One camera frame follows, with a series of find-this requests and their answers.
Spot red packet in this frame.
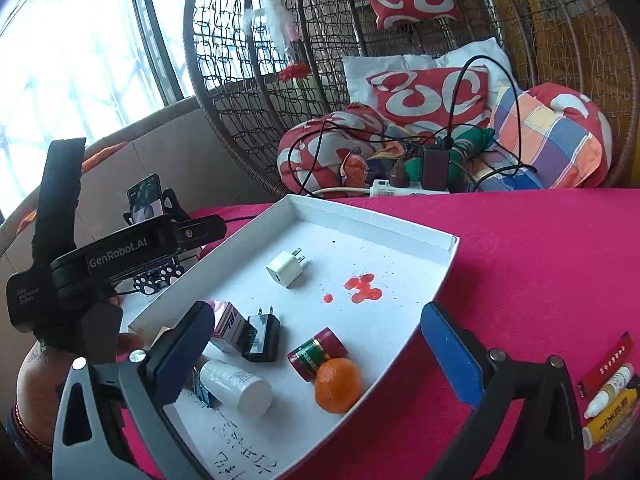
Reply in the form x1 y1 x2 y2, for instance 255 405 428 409
577 332 633 401

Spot white tube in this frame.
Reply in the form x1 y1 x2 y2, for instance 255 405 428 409
584 364 635 420

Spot mandarin orange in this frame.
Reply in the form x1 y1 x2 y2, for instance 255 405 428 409
315 357 364 415

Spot small blue box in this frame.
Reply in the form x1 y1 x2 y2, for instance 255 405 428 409
192 380 221 409

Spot black charger plug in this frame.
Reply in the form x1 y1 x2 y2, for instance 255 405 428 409
242 306 282 363

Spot person's left forearm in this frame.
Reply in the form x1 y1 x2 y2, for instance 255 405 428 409
2 405 53 468

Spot dark power adapter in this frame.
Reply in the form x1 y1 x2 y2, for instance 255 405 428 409
420 147 451 191

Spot white cardboard tray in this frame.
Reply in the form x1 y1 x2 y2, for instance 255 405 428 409
127 194 460 480

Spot red white seat cushion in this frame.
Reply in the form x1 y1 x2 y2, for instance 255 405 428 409
276 102 388 198

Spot yellow tube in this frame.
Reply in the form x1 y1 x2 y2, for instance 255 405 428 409
582 390 640 450

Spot white dreamcatcher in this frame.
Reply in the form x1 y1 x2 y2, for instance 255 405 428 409
242 0 313 56

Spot red green jar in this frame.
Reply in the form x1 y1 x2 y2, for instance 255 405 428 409
287 327 349 382

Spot plaid cloth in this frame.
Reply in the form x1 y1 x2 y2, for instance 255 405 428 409
470 85 606 192

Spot person's left hand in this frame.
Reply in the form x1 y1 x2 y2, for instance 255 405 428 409
15 332 147 413

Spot beaded bracelet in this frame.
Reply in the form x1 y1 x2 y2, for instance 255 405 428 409
10 402 53 453

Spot red flower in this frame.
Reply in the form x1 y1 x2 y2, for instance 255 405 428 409
277 61 313 83

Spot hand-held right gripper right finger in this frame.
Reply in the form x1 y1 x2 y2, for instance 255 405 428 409
420 301 586 480

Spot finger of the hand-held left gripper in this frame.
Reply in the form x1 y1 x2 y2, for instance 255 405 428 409
177 214 228 253

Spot wicker hanging egg chair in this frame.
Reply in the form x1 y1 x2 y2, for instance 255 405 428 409
182 0 640 201

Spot orange cloth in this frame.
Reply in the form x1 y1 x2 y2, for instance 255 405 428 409
15 141 131 236

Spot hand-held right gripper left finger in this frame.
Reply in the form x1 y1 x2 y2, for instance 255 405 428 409
52 301 216 480

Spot white charger plug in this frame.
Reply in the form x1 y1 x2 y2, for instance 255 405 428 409
266 247 308 290

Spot small pink white box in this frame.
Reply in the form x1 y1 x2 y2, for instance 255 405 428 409
206 300 258 355

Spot white plastic bottle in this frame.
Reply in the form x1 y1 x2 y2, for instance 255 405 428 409
200 359 274 418

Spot magenta tablecloth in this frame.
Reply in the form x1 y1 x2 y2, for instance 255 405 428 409
117 187 640 480

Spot metal framed window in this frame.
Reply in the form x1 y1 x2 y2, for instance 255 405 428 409
0 0 201 221

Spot small brown plug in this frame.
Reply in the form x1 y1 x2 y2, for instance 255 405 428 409
389 160 411 188

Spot phone on paw stand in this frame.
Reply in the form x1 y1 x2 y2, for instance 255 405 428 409
122 187 193 297

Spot small red white pillow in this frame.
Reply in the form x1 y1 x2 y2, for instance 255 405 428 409
361 0 460 31

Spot black smartphone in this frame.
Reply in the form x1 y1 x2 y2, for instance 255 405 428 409
126 174 166 223

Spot black cable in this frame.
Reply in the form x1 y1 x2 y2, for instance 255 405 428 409
287 55 541 196

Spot white power strip with adapters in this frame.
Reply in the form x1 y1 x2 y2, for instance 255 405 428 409
367 126 496 193

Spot round red white cushion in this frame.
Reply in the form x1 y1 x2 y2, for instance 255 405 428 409
520 83 613 188

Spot square red white cushion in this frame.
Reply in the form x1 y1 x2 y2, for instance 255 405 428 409
366 66 491 128

